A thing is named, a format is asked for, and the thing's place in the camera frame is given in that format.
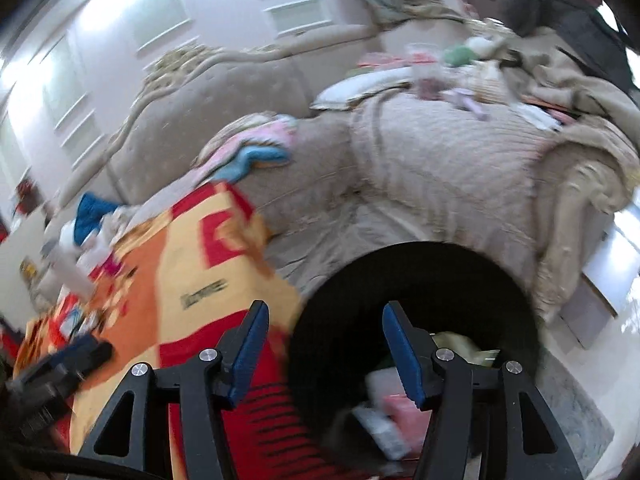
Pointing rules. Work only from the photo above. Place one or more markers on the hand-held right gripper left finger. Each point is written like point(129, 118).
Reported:
point(250, 345)

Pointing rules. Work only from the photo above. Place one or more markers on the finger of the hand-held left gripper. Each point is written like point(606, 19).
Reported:
point(82, 355)

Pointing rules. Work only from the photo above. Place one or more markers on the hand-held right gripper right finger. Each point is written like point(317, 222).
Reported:
point(400, 355)

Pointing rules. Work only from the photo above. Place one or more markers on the beige cloth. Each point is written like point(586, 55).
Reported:
point(460, 347)

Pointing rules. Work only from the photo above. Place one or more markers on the black trash bin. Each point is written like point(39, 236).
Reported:
point(350, 300)

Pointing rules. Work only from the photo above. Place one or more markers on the pink packet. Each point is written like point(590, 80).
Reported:
point(405, 410)

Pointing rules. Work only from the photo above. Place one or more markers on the white crumpled packet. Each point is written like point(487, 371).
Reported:
point(382, 432)

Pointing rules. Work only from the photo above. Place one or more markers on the white thermos bottle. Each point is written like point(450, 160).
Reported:
point(75, 265)

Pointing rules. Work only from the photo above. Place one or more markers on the yellow can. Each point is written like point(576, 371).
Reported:
point(29, 270)

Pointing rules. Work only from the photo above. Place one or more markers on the red orange printed blanket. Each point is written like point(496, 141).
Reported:
point(165, 270)

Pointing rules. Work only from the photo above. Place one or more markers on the blue quilted jacket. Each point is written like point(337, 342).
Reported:
point(92, 215)

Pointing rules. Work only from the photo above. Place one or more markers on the beige ornate sofa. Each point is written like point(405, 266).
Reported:
point(425, 170)

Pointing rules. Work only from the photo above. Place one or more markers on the pink patterned blanket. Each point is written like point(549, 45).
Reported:
point(250, 145)

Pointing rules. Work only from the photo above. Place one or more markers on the white sequin trim pillow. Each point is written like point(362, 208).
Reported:
point(360, 87)

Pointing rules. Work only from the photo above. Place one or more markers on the tan fleece blanket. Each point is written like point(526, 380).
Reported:
point(575, 90)

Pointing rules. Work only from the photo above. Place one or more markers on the dark clothing pile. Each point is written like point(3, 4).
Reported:
point(565, 25)

